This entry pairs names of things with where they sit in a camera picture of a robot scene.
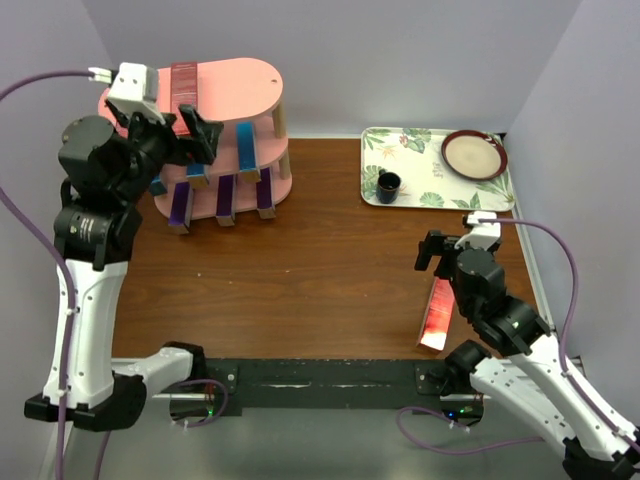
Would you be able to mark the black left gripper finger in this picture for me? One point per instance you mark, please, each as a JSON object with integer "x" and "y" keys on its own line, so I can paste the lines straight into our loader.
{"x": 156, "y": 118}
{"x": 201, "y": 142}

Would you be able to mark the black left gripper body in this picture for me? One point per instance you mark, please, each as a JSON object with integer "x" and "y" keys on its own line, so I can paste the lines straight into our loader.
{"x": 151, "y": 151}

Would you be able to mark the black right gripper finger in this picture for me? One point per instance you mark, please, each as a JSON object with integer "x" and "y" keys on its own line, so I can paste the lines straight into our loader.
{"x": 424, "y": 255}
{"x": 442, "y": 271}

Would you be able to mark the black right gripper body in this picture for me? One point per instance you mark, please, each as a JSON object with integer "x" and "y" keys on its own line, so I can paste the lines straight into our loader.
{"x": 442, "y": 242}

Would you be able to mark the blue toothpaste box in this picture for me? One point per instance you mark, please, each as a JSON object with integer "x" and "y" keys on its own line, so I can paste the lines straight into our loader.
{"x": 158, "y": 187}
{"x": 247, "y": 160}
{"x": 197, "y": 175}

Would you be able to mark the blue toothpaste box front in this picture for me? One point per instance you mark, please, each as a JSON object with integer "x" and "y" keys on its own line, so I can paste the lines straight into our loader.
{"x": 158, "y": 187}

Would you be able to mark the red toothpaste box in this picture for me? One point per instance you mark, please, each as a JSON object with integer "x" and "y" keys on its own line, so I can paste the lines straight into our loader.
{"x": 183, "y": 91}
{"x": 151, "y": 85}
{"x": 437, "y": 317}

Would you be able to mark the silver purple toothpaste box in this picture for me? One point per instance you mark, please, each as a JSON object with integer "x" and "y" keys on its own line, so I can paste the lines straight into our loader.
{"x": 225, "y": 203}

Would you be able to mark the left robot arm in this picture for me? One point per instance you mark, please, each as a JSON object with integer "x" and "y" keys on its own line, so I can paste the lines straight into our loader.
{"x": 109, "y": 165}

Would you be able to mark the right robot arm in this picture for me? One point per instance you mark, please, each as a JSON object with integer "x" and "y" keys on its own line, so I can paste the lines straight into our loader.
{"x": 517, "y": 362}

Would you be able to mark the pink three-tier shelf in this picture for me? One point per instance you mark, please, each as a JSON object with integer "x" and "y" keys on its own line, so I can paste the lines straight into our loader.
{"x": 234, "y": 91}

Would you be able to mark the dark blue mug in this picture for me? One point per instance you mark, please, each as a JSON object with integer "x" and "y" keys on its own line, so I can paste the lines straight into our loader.
{"x": 387, "y": 187}

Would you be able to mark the floral serving tray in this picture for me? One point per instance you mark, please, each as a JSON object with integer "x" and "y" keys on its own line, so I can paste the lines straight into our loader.
{"x": 414, "y": 154}

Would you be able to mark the red rimmed beige plate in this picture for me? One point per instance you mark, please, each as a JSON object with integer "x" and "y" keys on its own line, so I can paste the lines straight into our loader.
{"x": 474, "y": 155}

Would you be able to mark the black base mat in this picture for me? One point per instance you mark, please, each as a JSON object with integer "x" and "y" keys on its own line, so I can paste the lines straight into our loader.
{"x": 338, "y": 384}

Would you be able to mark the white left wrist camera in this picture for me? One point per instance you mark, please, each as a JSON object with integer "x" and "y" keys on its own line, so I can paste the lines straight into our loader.
{"x": 127, "y": 90}

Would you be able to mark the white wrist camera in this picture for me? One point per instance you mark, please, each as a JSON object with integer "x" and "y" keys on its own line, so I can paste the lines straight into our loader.
{"x": 482, "y": 222}
{"x": 127, "y": 90}

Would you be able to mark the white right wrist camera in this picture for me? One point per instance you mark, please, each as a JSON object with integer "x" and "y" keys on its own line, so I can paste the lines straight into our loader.
{"x": 482, "y": 222}

